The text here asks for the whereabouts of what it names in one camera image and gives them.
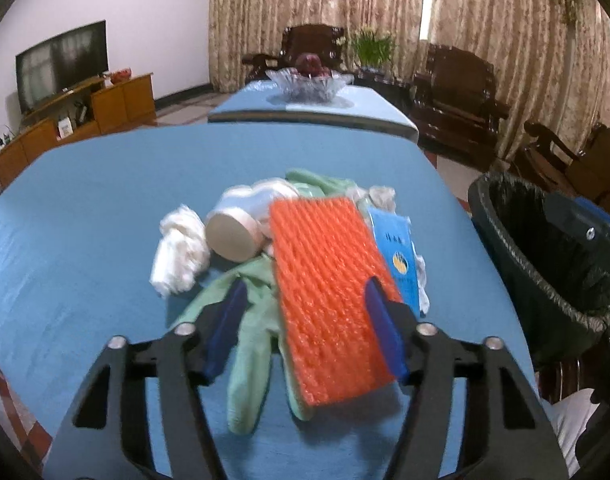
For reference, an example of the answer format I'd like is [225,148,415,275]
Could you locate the dark wooden side table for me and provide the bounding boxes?
[355,69,413,111]

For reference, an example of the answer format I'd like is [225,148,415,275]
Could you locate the orange foam net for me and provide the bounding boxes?
[269,196,410,407]

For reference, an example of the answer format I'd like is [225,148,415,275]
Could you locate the flat screen television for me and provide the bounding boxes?
[16,20,108,116]

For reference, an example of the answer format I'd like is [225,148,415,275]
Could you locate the green rubber glove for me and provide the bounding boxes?
[285,167,358,201]
[172,252,316,433]

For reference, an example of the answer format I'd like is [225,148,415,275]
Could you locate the glass fruit bowl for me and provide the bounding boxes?
[265,69,354,103]

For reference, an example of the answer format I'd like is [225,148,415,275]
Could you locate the dark wooden armchair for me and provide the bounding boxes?
[410,42,510,171]
[242,24,346,83]

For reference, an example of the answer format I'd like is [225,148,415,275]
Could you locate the black trash bin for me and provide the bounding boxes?
[467,170,610,368]

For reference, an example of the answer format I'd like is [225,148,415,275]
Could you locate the coffee table with blue cloth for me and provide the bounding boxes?
[207,80,420,143]

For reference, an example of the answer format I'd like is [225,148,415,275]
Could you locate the wooden television cabinet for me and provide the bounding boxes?
[0,72,156,188]

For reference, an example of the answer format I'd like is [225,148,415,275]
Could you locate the large white tissue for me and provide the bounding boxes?
[150,202,213,298]

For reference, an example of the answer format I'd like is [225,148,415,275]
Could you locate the floral beige curtains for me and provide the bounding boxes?
[205,0,610,161]

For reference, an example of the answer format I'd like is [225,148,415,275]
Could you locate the potted green plant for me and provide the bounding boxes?
[347,25,398,73]

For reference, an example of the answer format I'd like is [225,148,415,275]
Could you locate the person's dark clothing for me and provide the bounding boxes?
[575,385,610,480]

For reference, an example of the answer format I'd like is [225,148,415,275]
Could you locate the red fruit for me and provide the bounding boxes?
[295,55,330,80]

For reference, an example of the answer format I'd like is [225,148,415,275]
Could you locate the dark wooden sofa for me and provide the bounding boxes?
[510,120,610,211]

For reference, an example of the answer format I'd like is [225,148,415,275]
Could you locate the person's white clothing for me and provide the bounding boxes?
[547,387,602,480]

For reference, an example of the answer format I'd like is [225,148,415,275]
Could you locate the blue paper packet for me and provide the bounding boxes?
[365,205,422,318]

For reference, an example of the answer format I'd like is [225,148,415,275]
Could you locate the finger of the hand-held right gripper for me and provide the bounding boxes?
[545,192,610,263]

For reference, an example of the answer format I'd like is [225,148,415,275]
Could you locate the crushed white paper cup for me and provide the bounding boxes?
[206,177,298,263]

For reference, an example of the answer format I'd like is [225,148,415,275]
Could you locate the small white tissue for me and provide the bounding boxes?
[410,252,432,313]
[345,185,398,211]

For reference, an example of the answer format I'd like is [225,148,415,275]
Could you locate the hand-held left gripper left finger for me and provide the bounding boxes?
[42,280,248,480]

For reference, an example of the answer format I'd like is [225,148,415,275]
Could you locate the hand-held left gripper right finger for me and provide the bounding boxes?
[362,275,570,480]

